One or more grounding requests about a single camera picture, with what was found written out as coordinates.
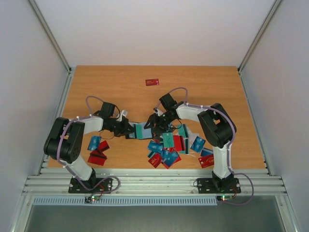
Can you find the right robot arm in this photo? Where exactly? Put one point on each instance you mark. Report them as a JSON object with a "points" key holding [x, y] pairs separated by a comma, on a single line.
{"points": [[218, 128]]}

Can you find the lone red card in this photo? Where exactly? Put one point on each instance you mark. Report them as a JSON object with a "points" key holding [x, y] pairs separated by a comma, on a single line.
{"points": [[152, 82]]}

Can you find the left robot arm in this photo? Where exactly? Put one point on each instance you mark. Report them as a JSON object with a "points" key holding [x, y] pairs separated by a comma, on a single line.
{"points": [[65, 138]]}

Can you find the blue card right pile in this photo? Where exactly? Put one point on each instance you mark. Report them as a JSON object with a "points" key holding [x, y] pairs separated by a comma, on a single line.
{"points": [[198, 144]]}

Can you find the red VIP card right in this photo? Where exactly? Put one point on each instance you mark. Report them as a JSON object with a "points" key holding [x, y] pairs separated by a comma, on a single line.
{"points": [[206, 161]]}

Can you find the teal stripe card upper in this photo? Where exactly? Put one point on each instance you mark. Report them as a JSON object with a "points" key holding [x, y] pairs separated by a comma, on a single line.
{"points": [[183, 131]]}

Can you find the grey cable duct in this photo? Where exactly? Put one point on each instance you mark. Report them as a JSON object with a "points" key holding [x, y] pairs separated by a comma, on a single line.
{"points": [[127, 201]]}

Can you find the small red card left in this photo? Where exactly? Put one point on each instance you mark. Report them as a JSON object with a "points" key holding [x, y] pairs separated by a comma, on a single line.
{"points": [[103, 146]]}

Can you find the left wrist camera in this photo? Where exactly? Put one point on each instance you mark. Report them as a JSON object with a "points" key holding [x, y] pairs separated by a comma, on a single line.
{"points": [[122, 115]]}

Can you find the red vip card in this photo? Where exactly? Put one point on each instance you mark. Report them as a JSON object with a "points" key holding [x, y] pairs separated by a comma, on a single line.
{"points": [[155, 160], [206, 161]]}

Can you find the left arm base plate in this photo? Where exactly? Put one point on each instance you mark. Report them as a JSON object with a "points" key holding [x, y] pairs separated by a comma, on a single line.
{"points": [[91, 186]]}

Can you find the red VIP card front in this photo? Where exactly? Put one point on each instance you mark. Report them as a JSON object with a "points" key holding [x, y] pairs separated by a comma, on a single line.
{"points": [[155, 160]]}

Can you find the blue card left group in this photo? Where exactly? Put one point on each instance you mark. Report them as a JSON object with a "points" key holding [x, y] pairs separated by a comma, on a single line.
{"points": [[94, 143]]}

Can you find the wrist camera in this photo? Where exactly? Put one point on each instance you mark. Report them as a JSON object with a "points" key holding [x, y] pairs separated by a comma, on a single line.
{"points": [[122, 115], [158, 110]]}

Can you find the teal VIP card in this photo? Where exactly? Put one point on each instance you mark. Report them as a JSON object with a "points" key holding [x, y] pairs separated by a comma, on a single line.
{"points": [[168, 141]]}

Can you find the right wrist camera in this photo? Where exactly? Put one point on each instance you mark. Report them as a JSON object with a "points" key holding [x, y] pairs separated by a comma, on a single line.
{"points": [[158, 110]]}

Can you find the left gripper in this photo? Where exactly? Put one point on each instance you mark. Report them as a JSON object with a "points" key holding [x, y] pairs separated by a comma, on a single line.
{"points": [[125, 130]]}

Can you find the aluminium rail frame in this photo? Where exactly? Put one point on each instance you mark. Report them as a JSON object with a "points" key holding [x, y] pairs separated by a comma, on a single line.
{"points": [[151, 182]]}

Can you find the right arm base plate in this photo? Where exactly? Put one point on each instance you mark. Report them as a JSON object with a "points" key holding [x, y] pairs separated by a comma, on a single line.
{"points": [[210, 186]]}

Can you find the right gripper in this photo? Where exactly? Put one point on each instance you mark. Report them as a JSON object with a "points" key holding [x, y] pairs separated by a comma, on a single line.
{"points": [[156, 120]]}

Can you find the large red card left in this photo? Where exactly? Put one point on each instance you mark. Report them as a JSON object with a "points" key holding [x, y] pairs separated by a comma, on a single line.
{"points": [[97, 157]]}

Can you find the teal card front pile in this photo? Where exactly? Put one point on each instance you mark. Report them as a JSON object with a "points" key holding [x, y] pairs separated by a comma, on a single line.
{"points": [[139, 131]]}

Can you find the black leather card holder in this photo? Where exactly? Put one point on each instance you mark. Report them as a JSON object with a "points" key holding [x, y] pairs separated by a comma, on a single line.
{"points": [[147, 133]]}

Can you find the blue card front pile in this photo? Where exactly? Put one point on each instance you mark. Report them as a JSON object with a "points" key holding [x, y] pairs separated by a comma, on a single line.
{"points": [[172, 159]]}

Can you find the red stripe card centre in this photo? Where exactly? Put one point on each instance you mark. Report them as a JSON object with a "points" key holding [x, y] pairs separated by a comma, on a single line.
{"points": [[178, 143]]}

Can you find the blue VIP card left pile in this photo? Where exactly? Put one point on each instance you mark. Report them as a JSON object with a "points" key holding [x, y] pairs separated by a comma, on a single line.
{"points": [[155, 147]]}

